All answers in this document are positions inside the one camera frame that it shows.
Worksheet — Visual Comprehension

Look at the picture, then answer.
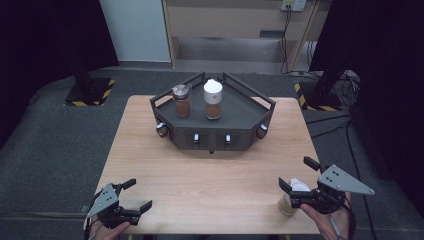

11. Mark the person's left hand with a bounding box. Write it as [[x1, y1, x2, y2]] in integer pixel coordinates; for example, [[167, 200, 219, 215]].
[[84, 214, 132, 240]]

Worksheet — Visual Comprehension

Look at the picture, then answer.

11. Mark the white-lid glass spice jar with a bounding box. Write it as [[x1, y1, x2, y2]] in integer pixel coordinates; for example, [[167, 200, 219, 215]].
[[203, 78, 224, 121], [277, 177, 313, 217]]

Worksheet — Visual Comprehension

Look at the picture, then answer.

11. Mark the black curtain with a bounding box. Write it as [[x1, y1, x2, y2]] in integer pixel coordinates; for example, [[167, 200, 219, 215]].
[[0, 0, 120, 148], [309, 0, 424, 218]]

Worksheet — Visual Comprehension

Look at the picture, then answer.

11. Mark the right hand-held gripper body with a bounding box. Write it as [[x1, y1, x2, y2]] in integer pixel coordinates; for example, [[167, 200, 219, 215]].
[[288, 163, 377, 215]]

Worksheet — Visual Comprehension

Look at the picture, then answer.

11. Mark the silver-lid glass spice jar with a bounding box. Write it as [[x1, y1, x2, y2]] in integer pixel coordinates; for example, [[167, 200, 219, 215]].
[[171, 84, 193, 120]]

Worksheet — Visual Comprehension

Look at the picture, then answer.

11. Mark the white panel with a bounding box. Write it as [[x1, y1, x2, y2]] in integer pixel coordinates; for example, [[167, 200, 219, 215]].
[[98, 0, 172, 63]]

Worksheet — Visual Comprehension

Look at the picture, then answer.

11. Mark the black stand with striped base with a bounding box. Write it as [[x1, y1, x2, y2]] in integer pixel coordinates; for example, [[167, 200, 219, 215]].
[[63, 49, 117, 108], [293, 43, 358, 112]]

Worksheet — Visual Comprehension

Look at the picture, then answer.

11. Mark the black corner rack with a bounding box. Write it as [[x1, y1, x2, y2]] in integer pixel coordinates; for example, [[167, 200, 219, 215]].
[[149, 71, 277, 155]]

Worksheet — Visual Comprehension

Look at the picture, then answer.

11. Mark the black cable from socket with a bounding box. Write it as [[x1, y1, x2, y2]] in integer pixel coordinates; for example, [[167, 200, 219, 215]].
[[279, 5, 314, 78]]

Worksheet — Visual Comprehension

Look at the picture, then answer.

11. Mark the wall power socket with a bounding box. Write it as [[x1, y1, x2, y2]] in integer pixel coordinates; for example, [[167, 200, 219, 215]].
[[280, 0, 307, 13]]

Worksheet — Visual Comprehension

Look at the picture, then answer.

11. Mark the bundle of black cables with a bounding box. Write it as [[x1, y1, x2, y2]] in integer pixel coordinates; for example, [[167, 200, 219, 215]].
[[334, 69, 362, 108]]

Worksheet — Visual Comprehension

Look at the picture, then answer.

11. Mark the long black floor cable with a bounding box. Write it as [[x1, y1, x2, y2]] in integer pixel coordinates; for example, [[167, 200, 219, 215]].
[[305, 113, 378, 240]]

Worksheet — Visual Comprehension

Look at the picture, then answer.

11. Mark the person's right hand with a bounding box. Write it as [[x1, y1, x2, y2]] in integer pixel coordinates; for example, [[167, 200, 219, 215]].
[[299, 191, 353, 240]]

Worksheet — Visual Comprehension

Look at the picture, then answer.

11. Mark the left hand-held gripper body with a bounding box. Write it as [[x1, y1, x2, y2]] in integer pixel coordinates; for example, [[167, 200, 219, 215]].
[[85, 182, 143, 230]]

